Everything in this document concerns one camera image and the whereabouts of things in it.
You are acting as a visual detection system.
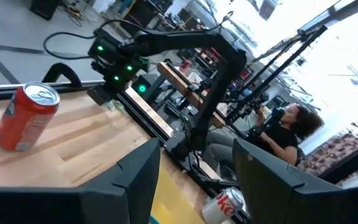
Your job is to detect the wooden background table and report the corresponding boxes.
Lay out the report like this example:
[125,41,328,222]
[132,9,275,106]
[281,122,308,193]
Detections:
[157,61,226,128]

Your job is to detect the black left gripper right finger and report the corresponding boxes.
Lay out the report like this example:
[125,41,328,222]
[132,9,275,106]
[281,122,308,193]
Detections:
[232,138,306,224]

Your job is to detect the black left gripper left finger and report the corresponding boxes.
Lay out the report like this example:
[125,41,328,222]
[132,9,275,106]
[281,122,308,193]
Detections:
[79,138,161,224]

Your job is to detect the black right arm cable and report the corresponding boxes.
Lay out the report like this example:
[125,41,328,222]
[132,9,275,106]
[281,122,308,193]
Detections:
[43,19,142,60]

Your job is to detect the person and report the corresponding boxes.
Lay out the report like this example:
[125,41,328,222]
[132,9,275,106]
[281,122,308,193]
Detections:
[203,102,324,181]

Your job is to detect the red soda can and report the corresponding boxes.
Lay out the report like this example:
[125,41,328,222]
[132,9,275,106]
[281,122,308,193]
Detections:
[0,82,61,152]

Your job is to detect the green candy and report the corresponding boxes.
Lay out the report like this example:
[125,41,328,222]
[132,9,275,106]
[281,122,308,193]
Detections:
[104,98,129,114]

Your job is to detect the yellow translucent bin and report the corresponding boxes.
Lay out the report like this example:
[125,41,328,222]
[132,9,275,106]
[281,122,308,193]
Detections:
[150,161,206,224]

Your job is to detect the black speaker box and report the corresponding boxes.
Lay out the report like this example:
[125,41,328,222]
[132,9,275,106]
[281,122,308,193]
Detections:
[29,0,60,21]

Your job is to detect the black camera rig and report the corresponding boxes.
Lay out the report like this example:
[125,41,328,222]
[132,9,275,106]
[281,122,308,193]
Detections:
[228,24,329,124]

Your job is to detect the silver diet cola can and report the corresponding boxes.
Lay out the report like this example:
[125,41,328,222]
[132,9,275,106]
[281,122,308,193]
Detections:
[201,186,245,224]

